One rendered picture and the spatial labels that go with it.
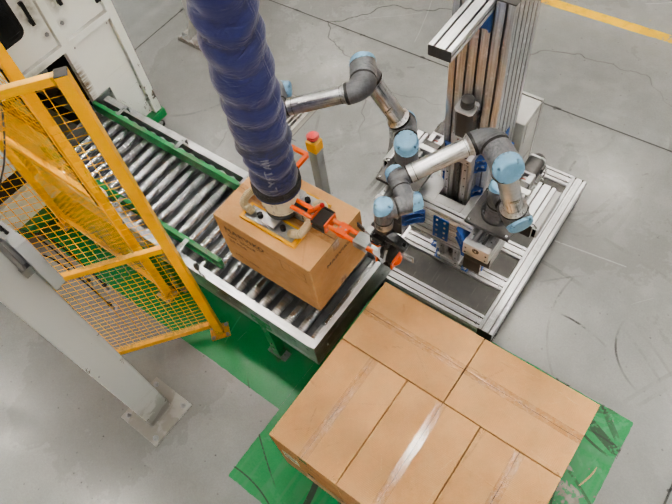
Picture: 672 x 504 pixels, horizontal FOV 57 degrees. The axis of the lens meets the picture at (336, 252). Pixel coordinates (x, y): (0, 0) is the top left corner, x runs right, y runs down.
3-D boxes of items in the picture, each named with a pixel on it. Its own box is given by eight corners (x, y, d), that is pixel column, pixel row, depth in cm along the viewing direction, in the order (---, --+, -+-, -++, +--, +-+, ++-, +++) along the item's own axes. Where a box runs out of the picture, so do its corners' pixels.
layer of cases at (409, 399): (282, 455, 327) (268, 434, 293) (387, 314, 364) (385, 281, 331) (483, 608, 281) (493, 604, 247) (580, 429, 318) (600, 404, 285)
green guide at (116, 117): (96, 111, 422) (90, 101, 415) (107, 102, 426) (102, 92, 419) (274, 213, 361) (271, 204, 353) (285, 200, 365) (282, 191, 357)
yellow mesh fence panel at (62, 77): (93, 376, 378) (-185, 146, 201) (92, 362, 383) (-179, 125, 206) (230, 335, 383) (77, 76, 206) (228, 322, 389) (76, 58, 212)
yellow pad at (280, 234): (239, 217, 296) (237, 211, 292) (252, 203, 300) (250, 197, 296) (294, 249, 283) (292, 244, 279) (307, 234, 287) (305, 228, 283)
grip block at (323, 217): (310, 226, 277) (308, 219, 272) (323, 211, 280) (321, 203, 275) (325, 235, 273) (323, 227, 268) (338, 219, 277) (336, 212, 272)
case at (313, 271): (232, 256, 333) (212, 213, 299) (278, 205, 348) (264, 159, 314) (320, 311, 310) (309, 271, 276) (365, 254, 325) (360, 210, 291)
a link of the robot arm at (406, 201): (415, 179, 238) (388, 187, 237) (425, 201, 232) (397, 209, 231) (414, 191, 245) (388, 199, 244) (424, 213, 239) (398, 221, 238)
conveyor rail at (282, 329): (43, 180, 414) (29, 162, 398) (49, 175, 416) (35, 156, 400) (314, 362, 325) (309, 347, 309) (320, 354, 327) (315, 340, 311)
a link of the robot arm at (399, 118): (399, 151, 303) (344, 77, 263) (398, 128, 311) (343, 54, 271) (422, 142, 297) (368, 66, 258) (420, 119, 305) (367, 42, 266)
